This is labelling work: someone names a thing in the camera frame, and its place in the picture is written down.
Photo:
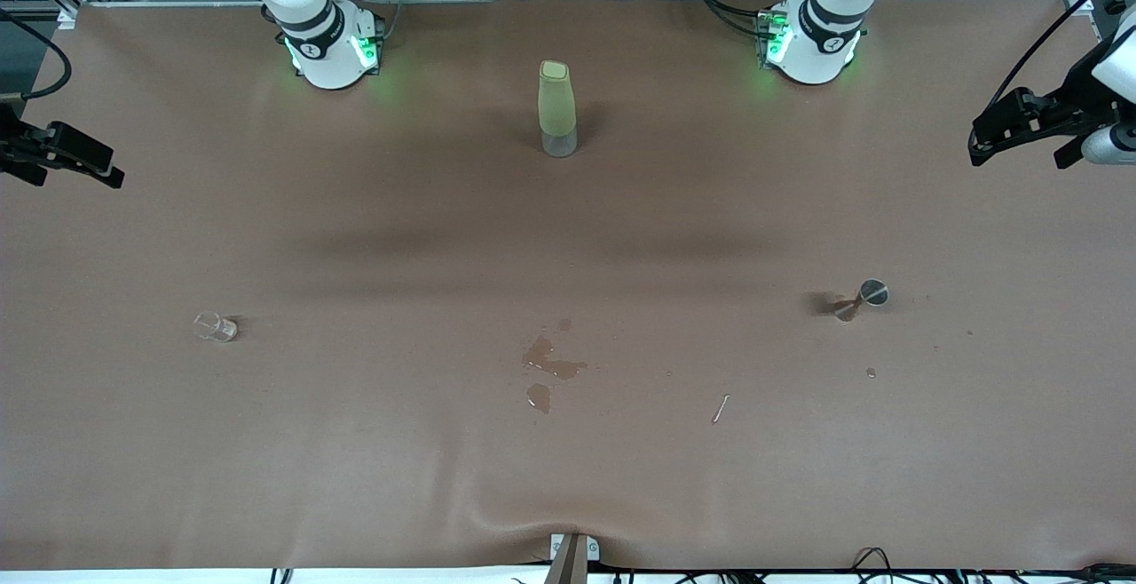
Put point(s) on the small white stick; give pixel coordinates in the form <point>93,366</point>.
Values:
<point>721,409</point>

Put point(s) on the small clear glass cup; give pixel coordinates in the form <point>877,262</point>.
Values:
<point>216,327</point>

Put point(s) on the small brown liquid puddle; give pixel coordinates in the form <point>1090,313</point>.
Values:
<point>539,398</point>

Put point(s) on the large brown liquid puddle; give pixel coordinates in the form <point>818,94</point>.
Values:
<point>543,355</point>

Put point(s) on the green bottle with clear base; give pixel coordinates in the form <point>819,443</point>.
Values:
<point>557,105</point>

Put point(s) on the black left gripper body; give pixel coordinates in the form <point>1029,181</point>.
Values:
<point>1075,90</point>

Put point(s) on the metal double jigger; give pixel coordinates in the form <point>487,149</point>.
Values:
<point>873,292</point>

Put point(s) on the brown table mat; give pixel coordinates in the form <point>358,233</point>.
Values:
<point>177,477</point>

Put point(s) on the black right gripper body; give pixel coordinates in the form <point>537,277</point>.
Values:
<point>12,146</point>

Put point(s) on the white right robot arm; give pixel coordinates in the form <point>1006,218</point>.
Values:
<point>319,43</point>

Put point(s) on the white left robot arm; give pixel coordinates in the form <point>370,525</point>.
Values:
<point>821,43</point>

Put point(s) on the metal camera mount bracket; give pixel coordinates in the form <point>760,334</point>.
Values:
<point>572,562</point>

